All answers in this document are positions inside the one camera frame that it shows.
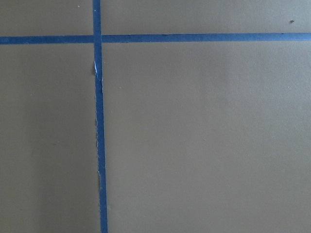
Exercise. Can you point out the horizontal blue tape strip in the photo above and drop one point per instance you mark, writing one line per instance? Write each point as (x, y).
(154, 38)

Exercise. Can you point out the vertical blue tape strip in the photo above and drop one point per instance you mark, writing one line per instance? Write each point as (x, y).
(99, 97)

